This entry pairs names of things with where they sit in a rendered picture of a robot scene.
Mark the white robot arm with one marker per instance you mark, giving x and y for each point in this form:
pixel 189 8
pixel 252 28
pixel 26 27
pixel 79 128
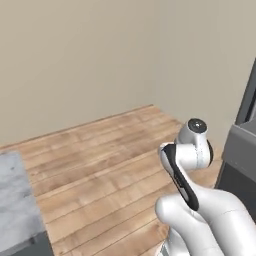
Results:
pixel 206 213

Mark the grey fridge drawer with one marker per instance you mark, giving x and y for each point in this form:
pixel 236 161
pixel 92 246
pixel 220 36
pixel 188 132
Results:
pixel 240 146

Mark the grey stone counter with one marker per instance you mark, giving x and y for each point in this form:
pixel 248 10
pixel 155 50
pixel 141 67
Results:
pixel 15 206

